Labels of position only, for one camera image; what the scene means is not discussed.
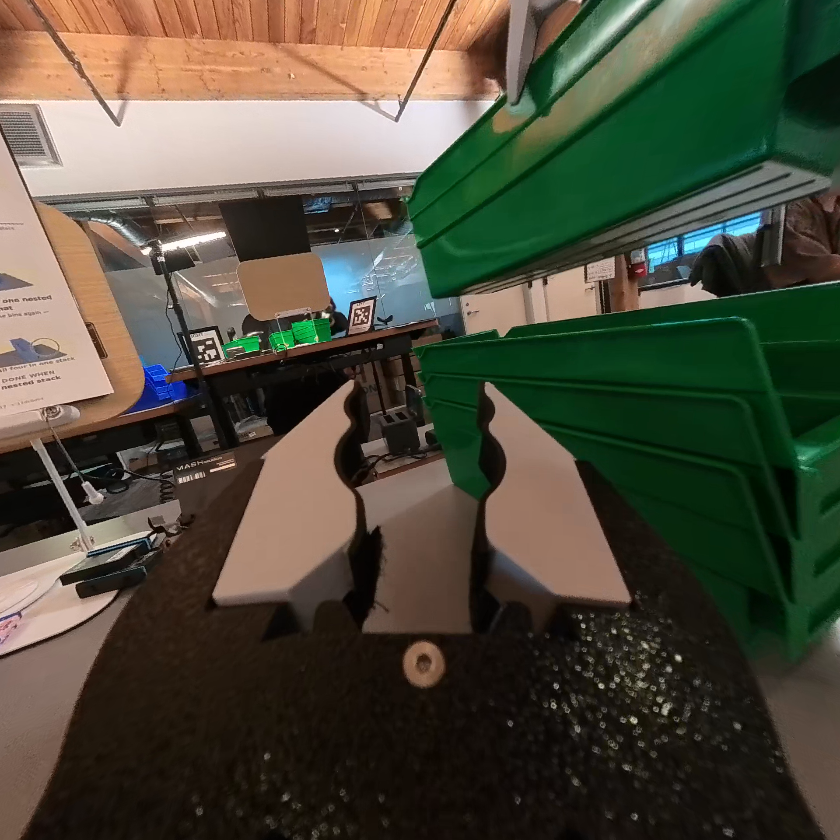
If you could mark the long wooden work table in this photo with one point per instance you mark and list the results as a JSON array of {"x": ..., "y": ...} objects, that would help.
[{"x": 394, "y": 331}]

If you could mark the green plastic bin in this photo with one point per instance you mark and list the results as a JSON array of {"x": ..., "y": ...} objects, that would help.
[
  {"x": 623, "y": 131},
  {"x": 590, "y": 364},
  {"x": 754, "y": 590},
  {"x": 312, "y": 331},
  {"x": 243, "y": 346},
  {"x": 656, "y": 446},
  {"x": 282, "y": 340}
]

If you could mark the white notice board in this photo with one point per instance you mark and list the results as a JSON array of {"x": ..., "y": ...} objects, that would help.
[{"x": 600, "y": 270}]

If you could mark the square marker tag board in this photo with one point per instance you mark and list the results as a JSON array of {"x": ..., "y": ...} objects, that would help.
[
  {"x": 361, "y": 316},
  {"x": 207, "y": 348}
]

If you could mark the dark blue plastic bin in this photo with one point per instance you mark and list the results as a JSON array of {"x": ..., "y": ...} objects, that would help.
[{"x": 157, "y": 387}]

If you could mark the black ceiling brace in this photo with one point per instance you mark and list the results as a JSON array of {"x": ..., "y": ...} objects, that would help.
[
  {"x": 423, "y": 62},
  {"x": 72, "y": 62}
]

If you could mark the beige rounded board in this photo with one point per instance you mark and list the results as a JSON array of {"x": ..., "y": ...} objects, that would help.
[{"x": 282, "y": 285}]

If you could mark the white instruction sheet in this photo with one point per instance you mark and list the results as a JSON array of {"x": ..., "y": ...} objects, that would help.
[{"x": 39, "y": 295}]

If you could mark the instruction poster on stand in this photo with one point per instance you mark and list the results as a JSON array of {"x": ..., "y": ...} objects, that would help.
[{"x": 98, "y": 295}]

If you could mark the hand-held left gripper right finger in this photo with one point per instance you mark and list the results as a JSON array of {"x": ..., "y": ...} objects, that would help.
[{"x": 544, "y": 512}]

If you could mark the black camera battery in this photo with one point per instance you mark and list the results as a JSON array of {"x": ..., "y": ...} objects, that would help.
[
  {"x": 105, "y": 561},
  {"x": 111, "y": 584}
]

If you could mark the wooden support post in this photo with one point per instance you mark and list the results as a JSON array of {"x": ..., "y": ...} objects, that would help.
[{"x": 623, "y": 295}]

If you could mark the white door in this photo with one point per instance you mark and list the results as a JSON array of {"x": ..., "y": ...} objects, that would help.
[{"x": 499, "y": 315}]

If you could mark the red fire extinguisher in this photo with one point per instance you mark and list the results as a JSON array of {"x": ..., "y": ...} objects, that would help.
[{"x": 638, "y": 264}]

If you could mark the grey wall vent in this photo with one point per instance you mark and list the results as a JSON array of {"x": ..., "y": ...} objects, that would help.
[{"x": 29, "y": 138}]

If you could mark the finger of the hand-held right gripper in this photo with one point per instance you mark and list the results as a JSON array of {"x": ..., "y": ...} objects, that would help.
[{"x": 522, "y": 52}]

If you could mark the black light stand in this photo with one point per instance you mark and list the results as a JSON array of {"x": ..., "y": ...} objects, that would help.
[{"x": 174, "y": 261}]

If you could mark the black cardboard box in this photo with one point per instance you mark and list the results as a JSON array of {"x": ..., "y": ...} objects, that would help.
[{"x": 210, "y": 485}]

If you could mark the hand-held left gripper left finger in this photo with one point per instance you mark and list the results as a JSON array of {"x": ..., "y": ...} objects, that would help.
[{"x": 295, "y": 512}]

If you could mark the black hanging panel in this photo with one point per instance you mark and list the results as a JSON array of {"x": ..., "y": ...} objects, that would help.
[{"x": 262, "y": 229}]

